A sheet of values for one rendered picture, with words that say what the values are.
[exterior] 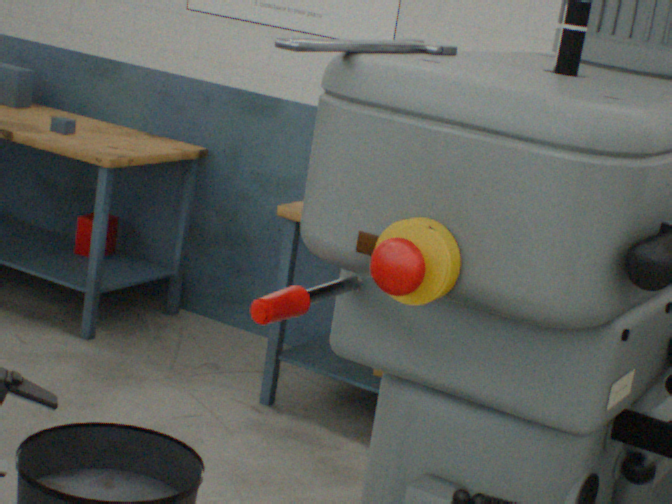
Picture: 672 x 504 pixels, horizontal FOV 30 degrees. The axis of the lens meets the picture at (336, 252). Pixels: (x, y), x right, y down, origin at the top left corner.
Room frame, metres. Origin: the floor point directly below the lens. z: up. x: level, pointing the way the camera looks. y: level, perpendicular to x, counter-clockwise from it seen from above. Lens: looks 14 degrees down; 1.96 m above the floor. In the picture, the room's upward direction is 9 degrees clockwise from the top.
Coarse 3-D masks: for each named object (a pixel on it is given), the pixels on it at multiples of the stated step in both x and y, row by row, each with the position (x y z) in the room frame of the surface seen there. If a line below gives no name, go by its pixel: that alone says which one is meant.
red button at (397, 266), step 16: (384, 240) 0.83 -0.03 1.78; (400, 240) 0.83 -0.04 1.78; (384, 256) 0.82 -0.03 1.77; (400, 256) 0.82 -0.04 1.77; (416, 256) 0.82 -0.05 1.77; (384, 272) 0.82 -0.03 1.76; (400, 272) 0.82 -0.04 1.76; (416, 272) 0.81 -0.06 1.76; (384, 288) 0.82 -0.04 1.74; (400, 288) 0.82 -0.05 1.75; (416, 288) 0.82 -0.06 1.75
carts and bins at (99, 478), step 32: (32, 448) 3.00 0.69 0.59; (64, 448) 3.09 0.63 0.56; (96, 448) 3.14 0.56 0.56; (128, 448) 3.16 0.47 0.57; (160, 448) 3.14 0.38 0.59; (192, 448) 3.08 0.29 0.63; (32, 480) 2.75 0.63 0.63; (64, 480) 3.03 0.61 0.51; (96, 480) 3.06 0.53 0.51; (128, 480) 3.09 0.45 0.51; (160, 480) 3.13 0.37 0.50; (192, 480) 3.03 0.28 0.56
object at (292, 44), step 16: (288, 48) 0.86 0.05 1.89; (304, 48) 0.86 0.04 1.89; (320, 48) 0.88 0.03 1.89; (336, 48) 0.90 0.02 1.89; (352, 48) 0.92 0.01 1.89; (368, 48) 0.95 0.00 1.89; (384, 48) 0.97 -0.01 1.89; (400, 48) 0.99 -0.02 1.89; (416, 48) 1.02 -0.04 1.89; (432, 48) 1.03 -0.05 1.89; (448, 48) 1.05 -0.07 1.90
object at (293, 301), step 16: (288, 288) 0.91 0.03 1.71; (320, 288) 0.94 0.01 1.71; (336, 288) 0.96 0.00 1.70; (352, 288) 0.98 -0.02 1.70; (256, 304) 0.87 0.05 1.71; (272, 304) 0.87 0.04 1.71; (288, 304) 0.89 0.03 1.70; (304, 304) 0.90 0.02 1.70; (256, 320) 0.87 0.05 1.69; (272, 320) 0.87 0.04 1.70
